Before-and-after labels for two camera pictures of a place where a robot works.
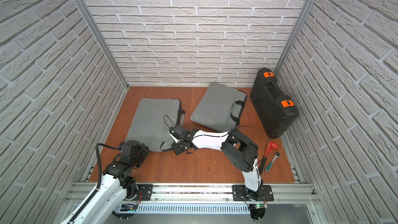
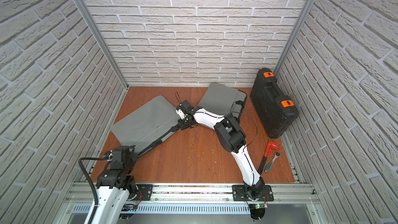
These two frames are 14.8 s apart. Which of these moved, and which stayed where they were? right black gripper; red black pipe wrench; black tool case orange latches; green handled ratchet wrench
Moved: right black gripper
Stayed: black tool case orange latches; green handled ratchet wrench; red black pipe wrench
